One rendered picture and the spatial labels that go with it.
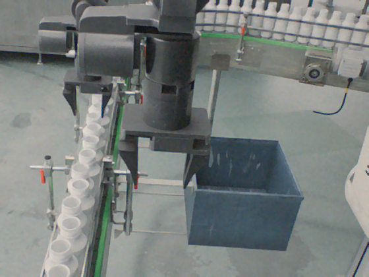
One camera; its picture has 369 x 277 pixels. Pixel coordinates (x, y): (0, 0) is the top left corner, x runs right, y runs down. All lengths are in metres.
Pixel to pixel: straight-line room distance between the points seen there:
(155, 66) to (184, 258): 1.99
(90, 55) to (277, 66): 2.02
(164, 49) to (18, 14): 3.88
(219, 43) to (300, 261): 1.22
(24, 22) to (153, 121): 3.85
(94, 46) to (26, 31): 3.89
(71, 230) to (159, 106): 0.41
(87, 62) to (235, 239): 1.05
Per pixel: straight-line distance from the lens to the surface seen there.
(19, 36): 4.39
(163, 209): 2.68
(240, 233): 1.43
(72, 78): 1.00
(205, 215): 1.37
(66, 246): 0.84
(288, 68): 2.45
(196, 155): 0.52
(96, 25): 0.47
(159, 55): 0.47
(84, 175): 0.99
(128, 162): 0.54
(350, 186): 1.04
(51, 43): 0.97
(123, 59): 0.47
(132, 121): 0.52
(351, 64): 2.26
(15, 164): 3.07
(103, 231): 1.08
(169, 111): 0.50
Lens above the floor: 1.75
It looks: 34 degrees down
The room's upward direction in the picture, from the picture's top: 4 degrees clockwise
